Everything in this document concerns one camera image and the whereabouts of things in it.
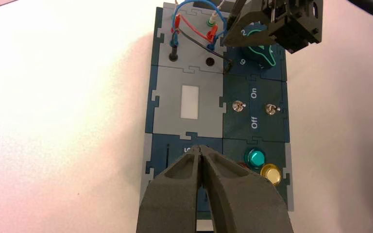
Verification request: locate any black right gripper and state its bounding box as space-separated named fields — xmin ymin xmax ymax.
xmin=221 ymin=0 xmax=324 ymax=54

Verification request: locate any black green rotary knob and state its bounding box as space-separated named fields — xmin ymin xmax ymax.
xmin=237 ymin=22 xmax=285 ymax=70

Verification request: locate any white display window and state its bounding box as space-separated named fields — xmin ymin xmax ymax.
xmin=180 ymin=84 xmax=200 ymax=120

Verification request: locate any blue jumper wire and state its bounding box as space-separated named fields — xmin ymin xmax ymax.
xmin=171 ymin=0 xmax=229 ymax=52

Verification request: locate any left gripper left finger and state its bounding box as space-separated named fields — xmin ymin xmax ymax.
xmin=136 ymin=147 xmax=203 ymax=233

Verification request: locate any metal toggle switch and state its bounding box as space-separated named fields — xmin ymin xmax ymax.
xmin=265 ymin=103 xmax=282 ymax=117
xmin=232 ymin=100 xmax=247 ymax=113

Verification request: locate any green push button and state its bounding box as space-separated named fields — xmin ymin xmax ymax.
xmin=243 ymin=147 xmax=267 ymax=170

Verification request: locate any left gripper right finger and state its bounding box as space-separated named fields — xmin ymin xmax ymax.
xmin=202 ymin=146 xmax=294 ymax=233

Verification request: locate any black jumper wire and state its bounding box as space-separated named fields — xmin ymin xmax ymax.
xmin=168 ymin=28 xmax=236 ymax=75

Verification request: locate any yellow push button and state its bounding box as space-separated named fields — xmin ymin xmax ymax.
xmin=259 ymin=163 xmax=283 ymax=187

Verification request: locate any red jumper wire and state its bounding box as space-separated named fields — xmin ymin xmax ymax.
xmin=172 ymin=14 xmax=220 ymax=42

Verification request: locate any dark teal grey control box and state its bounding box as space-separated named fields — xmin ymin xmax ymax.
xmin=139 ymin=1 xmax=295 ymax=232

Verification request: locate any white jumper wire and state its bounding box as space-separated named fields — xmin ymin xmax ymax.
xmin=173 ymin=0 xmax=227 ymax=26

